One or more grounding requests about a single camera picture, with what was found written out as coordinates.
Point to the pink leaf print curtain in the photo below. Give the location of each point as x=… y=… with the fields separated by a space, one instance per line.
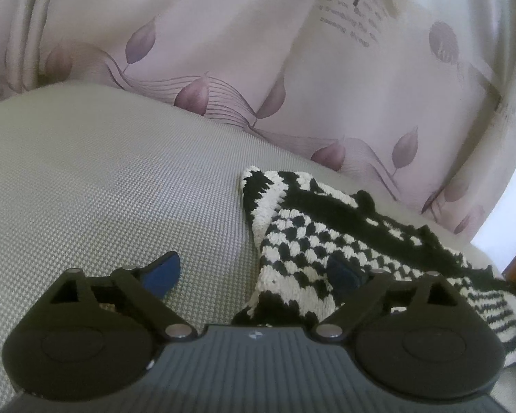
x=241 y=43

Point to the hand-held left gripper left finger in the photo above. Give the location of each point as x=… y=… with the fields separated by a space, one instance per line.
x=163 y=270

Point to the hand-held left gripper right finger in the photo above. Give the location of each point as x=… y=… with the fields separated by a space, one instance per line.
x=344 y=277

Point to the black and white striped sweater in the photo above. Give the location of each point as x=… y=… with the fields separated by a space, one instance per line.
x=292 y=241

